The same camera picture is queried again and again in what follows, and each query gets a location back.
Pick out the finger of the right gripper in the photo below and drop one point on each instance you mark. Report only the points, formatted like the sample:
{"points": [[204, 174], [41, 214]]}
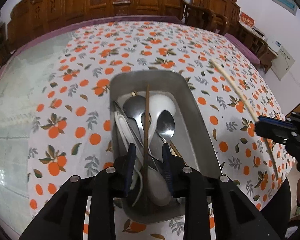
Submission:
{"points": [[275, 119], [277, 131]]}

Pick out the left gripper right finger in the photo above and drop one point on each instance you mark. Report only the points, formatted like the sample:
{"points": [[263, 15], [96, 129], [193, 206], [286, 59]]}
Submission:
{"points": [[167, 170]]}

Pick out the dark brown wooden chopstick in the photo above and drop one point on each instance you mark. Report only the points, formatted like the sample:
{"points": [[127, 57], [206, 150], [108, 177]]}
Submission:
{"points": [[145, 154]]}

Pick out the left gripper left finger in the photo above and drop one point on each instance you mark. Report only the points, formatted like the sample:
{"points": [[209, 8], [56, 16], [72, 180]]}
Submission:
{"points": [[129, 167]]}

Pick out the orange print tablecloth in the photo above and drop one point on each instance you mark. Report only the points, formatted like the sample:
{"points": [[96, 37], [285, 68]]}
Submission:
{"points": [[224, 183]]}

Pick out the carved wooden armchair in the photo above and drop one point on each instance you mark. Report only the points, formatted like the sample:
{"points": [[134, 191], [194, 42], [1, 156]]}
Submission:
{"points": [[212, 15]]}

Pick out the wooden side table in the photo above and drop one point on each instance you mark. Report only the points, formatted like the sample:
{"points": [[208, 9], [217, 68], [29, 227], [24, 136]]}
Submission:
{"points": [[257, 46]]}

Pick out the carved wooden sofa bench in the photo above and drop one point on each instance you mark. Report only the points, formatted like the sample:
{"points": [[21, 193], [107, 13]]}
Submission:
{"points": [[33, 18]]}

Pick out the grey wall electrical box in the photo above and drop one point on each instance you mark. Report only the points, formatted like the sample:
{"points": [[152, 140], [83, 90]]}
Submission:
{"points": [[289, 5]]}

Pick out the pale bamboo chopstick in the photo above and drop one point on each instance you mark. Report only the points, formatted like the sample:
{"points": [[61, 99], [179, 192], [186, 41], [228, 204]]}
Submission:
{"points": [[272, 158], [236, 89]]}

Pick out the stainless steel spoon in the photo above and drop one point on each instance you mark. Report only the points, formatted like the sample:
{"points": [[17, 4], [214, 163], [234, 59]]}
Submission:
{"points": [[134, 107], [165, 126]]}

